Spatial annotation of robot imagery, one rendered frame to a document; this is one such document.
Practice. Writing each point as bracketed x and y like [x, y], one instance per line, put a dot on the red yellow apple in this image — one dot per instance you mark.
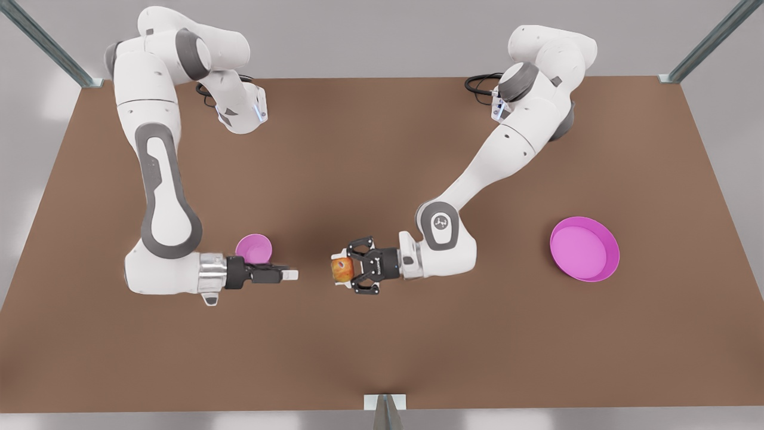
[342, 271]

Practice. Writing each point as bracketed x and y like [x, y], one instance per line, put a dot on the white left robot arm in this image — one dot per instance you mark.
[513, 137]

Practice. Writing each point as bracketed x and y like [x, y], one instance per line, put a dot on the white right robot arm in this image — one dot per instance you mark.
[160, 197]

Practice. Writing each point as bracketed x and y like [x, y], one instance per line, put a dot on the small pink bowl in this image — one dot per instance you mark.
[253, 248]

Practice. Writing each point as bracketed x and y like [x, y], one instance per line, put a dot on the pink plate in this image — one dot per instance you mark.
[584, 248]

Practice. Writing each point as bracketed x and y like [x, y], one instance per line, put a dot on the silver frame post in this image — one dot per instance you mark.
[385, 411]
[710, 42]
[45, 43]

